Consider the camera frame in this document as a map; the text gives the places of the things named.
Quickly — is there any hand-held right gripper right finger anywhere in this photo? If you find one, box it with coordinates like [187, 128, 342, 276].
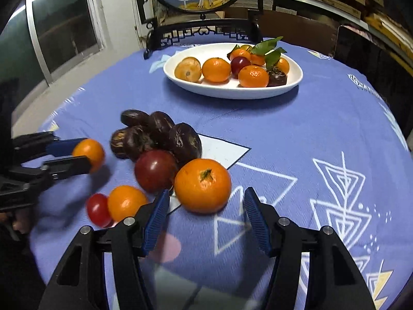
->
[243, 187, 376, 310]

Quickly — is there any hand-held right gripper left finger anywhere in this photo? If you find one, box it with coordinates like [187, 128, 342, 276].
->
[37, 189, 171, 310]

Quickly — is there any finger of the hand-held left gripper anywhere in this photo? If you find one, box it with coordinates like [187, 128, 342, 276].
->
[13, 131, 86, 159]
[21, 156, 92, 181]

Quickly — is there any large orange tangerine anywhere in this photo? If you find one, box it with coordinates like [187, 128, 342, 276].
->
[174, 158, 232, 214]

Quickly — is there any white oval plate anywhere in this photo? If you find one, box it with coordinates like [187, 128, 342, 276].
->
[163, 43, 304, 100]

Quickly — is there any dark brown round fruit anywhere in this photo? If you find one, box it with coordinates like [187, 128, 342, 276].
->
[120, 109, 149, 127]
[266, 66, 288, 87]
[110, 128, 130, 159]
[148, 111, 175, 146]
[124, 125, 155, 162]
[168, 123, 203, 168]

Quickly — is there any pale yellow round fruit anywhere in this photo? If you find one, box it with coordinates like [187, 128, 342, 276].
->
[174, 57, 202, 82]

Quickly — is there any dark red plum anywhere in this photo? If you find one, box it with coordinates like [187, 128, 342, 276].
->
[230, 56, 251, 75]
[134, 150, 179, 194]

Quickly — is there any tangerine with green leaf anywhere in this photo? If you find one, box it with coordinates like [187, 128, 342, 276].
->
[250, 36, 284, 66]
[265, 47, 290, 75]

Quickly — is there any person's left hand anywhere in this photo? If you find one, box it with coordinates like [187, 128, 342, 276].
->
[0, 207, 33, 236]

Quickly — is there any small red tomato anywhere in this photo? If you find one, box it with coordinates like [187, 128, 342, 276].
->
[86, 193, 113, 228]

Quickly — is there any blue printed tablecloth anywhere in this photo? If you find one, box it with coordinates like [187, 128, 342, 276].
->
[29, 35, 413, 310]

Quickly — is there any sliding glass window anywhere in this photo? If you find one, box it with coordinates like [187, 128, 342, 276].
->
[0, 0, 107, 88]

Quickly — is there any brown wooden board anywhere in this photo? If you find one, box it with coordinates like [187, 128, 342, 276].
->
[223, 6, 339, 55]

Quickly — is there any stack of pale wooden boxes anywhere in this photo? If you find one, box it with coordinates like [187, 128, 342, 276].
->
[361, 10, 413, 68]

